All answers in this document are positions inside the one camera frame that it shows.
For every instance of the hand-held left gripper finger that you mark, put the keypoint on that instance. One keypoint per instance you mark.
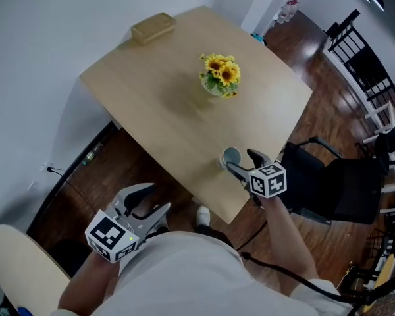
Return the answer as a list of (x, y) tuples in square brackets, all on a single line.
[(154, 217), (136, 193)]

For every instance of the person's white shoe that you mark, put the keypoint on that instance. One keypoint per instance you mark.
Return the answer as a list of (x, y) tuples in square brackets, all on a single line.
[(203, 215)]

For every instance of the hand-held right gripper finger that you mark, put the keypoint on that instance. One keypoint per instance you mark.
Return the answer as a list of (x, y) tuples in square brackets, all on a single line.
[(258, 159), (240, 172)]

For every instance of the sunflower bouquet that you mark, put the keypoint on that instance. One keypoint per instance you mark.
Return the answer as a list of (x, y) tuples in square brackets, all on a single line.
[(222, 71)]

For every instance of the wall socket with plug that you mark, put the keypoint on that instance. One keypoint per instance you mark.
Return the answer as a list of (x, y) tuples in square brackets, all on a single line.
[(49, 168)]

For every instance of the white shelf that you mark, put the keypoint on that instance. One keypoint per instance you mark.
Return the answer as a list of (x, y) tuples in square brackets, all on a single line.
[(283, 2)]

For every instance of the white chair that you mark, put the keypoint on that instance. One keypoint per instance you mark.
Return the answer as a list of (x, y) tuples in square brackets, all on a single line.
[(386, 120)]

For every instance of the person's white shirt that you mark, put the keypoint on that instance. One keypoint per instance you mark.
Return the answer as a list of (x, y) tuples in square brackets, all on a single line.
[(191, 275)]

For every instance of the person's right forearm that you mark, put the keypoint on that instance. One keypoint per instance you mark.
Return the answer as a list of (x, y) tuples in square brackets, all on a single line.
[(286, 242)]

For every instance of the black office chair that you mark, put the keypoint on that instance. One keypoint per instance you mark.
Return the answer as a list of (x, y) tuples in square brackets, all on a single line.
[(342, 189)]

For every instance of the grey cup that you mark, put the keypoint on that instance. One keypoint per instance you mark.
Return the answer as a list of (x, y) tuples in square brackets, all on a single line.
[(232, 156)]

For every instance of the small blue object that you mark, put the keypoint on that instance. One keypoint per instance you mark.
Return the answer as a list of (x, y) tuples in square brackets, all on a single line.
[(258, 38)]

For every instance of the wooden box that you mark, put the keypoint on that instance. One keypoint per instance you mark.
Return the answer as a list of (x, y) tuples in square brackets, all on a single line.
[(153, 27)]

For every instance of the person's left forearm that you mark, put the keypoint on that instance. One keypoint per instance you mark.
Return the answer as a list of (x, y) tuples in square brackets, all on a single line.
[(85, 281)]

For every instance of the white vase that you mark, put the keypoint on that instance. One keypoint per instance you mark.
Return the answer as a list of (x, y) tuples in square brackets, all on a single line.
[(208, 87)]

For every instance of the black railing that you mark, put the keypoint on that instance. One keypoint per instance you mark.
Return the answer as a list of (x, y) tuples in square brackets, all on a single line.
[(358, 61)]

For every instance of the yellow chair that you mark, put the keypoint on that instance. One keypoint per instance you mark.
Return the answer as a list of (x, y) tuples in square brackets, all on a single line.
[(383, 275)]

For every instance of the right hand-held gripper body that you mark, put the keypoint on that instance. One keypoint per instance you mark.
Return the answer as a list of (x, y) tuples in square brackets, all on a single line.
[(268, 179)]

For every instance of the round beige table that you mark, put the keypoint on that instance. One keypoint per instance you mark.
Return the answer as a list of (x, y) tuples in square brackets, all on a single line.
[(23, 268)]

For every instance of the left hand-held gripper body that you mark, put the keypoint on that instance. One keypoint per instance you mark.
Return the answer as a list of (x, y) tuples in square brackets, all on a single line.
[(110, 232)]

